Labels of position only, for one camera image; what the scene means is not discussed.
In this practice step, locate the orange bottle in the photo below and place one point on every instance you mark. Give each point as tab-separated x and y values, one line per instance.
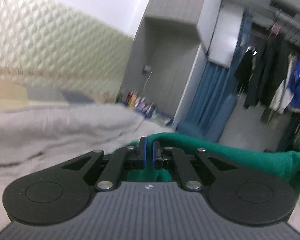
132	100

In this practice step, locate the white hanging jacket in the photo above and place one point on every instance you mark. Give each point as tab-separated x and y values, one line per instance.
277	100

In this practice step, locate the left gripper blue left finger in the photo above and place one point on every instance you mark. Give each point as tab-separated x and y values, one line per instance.
123	160

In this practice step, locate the black hanging jacket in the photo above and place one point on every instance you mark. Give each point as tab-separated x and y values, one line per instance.
260	82

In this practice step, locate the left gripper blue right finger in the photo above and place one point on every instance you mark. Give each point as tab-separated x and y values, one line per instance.
175	161

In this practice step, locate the blue covered chair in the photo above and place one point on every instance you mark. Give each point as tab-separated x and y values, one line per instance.
212	132

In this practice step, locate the cream quilted headboard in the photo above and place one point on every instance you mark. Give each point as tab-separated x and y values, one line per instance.
45	43

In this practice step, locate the grey wardrobe cabinet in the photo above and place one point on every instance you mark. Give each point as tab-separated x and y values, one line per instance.
169	53

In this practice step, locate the blue curtain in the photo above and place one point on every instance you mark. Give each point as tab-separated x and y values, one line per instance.
218	82

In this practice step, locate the green hoodie sweatshirt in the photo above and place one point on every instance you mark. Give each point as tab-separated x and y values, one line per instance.
285	165

